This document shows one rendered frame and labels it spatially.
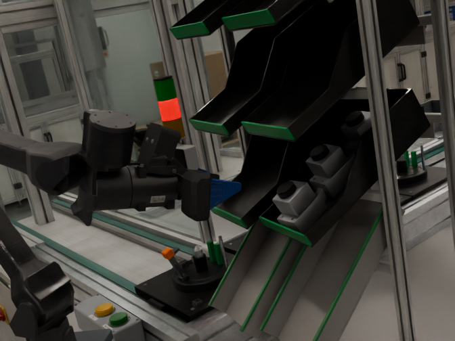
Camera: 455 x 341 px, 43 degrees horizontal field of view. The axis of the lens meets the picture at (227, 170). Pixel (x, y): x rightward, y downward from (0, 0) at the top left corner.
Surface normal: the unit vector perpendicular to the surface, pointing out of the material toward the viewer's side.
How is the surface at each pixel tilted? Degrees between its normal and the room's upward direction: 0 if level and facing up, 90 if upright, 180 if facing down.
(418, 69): 90
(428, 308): 0
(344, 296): 90
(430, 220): 90
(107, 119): 26
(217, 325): 90
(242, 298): 45
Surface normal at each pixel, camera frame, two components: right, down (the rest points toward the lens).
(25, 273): 0.53, -0.63
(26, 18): 0.60, 0.10
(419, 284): -0.19, -0.95
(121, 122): 0.20, -0.87
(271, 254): -0.75, -0.47
